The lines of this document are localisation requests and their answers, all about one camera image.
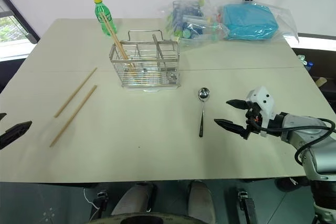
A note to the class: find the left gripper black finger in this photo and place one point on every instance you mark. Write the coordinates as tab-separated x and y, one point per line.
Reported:
2	117
14	132

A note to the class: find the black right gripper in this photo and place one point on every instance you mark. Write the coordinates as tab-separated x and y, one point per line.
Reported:
253	119

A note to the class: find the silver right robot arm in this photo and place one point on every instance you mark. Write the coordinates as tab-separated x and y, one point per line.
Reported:
302	125

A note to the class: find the wooden chopstick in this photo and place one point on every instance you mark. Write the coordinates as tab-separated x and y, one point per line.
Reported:
76	92
113	37
73	116
118	41

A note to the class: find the white rack drip tray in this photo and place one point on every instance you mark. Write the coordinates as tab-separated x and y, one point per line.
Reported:
151	89

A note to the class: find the white and green small item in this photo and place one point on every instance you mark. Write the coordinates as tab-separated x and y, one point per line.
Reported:
302	59

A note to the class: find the small bottle with blue cap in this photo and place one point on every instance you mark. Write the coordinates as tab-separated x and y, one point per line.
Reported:
310	65

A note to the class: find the grey rounded robot foot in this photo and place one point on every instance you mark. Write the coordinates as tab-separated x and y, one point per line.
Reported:
132	199
200	200

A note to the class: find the folded turquoise cloth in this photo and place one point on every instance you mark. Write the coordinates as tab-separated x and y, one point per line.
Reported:
249	22

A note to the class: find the clear bag of small bottles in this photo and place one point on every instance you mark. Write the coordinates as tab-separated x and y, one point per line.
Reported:
193	19

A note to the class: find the clear plastic bag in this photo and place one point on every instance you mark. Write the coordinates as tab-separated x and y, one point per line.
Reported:
284	16

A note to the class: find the dark rounded robot body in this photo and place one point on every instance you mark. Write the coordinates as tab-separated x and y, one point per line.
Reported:
147	220

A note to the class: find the green bottle with yellow cap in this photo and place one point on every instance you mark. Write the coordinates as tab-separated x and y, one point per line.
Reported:
98	7

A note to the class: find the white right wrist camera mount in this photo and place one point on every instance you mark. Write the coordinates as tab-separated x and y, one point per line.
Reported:
265	100

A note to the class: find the black table leg bracket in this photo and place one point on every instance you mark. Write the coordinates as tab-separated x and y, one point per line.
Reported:
102	197
245	204

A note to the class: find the dark window frame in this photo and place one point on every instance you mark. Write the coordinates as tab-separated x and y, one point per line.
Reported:
19	16

